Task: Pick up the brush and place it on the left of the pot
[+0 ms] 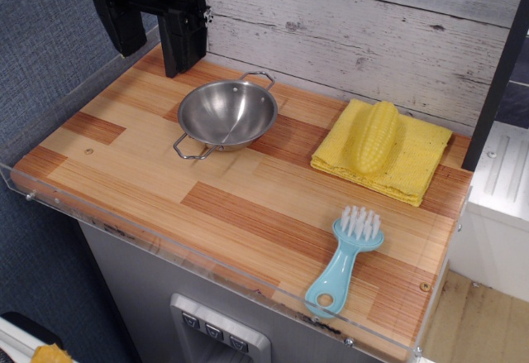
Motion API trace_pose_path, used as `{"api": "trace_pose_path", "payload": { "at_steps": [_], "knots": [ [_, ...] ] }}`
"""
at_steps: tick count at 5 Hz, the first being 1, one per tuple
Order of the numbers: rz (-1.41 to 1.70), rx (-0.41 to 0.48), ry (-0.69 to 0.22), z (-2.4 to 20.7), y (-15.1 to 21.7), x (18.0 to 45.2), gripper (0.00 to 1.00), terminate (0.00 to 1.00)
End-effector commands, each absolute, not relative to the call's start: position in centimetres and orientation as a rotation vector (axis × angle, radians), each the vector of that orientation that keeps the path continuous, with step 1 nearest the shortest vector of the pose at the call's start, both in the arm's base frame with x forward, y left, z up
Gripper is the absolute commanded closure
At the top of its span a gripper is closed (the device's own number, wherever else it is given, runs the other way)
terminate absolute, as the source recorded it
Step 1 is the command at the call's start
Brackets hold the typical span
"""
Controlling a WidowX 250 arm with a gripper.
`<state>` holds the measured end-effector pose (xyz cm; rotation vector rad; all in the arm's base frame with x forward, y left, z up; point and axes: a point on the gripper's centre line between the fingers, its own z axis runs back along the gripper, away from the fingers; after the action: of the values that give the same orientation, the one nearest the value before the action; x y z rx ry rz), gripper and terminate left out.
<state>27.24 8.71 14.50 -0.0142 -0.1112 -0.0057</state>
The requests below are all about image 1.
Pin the grey toy fridge cabinet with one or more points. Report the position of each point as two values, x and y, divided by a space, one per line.
142 283

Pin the yellow toy corn cob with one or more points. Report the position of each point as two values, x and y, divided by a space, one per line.
374 135

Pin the light blue dish brush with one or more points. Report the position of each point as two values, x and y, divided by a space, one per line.
356 231

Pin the yellow object at corner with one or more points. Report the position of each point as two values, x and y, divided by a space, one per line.
51 354

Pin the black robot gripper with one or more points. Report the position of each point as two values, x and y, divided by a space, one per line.
182 28

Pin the white ridged counter unit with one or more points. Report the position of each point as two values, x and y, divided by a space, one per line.
490 245

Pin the silver dispenser button panel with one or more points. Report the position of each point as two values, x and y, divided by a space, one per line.
206 335

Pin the folded yellow cloth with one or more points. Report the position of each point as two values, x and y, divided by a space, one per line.
412 161

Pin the small steel pan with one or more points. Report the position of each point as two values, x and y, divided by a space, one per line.
228 115

